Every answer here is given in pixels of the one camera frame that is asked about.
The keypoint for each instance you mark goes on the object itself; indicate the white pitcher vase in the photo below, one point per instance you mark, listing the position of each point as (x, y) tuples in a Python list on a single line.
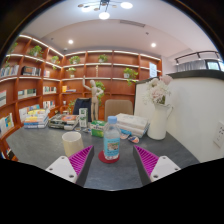
[(158, 121)]

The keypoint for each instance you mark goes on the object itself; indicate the beige chair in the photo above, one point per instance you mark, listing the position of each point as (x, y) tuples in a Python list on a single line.
[(118, 108)]

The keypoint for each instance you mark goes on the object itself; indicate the dark chair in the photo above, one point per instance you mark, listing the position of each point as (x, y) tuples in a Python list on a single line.
[(81, 105)]

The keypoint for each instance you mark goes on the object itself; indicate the ceiling air vent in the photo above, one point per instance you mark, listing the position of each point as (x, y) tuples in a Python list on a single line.
[(132, 23)]

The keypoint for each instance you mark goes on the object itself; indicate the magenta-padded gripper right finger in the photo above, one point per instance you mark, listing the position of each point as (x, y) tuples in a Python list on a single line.
[(165, 166)]

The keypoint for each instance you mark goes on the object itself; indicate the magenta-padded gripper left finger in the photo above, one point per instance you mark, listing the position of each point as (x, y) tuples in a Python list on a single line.
[(60, 166)]

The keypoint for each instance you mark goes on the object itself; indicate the colourful book stack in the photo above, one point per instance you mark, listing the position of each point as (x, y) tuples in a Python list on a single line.
[(36, 119)]

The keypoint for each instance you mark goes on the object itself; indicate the dark magazine stack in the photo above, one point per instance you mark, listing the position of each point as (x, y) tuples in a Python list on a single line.
[(63, 121)]

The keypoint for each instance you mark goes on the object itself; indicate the round recessed ceiling light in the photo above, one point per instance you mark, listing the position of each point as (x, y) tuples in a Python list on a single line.
[(153, 44), (70, 41)]

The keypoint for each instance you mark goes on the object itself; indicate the cream cup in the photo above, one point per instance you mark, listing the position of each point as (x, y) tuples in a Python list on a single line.
[(72, 144)]

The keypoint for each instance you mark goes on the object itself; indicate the tall green-white carton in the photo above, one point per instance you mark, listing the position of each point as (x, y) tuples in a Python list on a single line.
[(83, 117)]

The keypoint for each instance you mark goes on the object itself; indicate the pale pink flower bouquet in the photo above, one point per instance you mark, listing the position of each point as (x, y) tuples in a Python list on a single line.
[(156, 90)]

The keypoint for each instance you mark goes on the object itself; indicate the flat green-white box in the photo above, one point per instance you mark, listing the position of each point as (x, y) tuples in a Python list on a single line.
[(97, 129)]

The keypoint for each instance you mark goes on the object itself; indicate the wooden artist mannequin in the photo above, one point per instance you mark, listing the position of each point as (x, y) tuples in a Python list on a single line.
[(94, 100)]

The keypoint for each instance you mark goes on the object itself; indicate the white book stack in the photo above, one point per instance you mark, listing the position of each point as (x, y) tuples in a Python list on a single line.
[(133, 122)]

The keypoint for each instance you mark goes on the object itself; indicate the wooden shelf unit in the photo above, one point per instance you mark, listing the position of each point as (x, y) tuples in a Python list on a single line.
[(33, 83)]

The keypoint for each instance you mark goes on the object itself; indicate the clear blue-capped water bottle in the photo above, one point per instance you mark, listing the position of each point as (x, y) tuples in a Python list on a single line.
[(111, 141)]

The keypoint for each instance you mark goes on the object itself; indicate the small round sticker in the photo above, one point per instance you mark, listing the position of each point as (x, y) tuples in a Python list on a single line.
[(123, 136), (78, 128), (133, 139)]

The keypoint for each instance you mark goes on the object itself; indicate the black track light rail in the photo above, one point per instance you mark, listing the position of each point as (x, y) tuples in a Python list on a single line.
[(196, 53)]

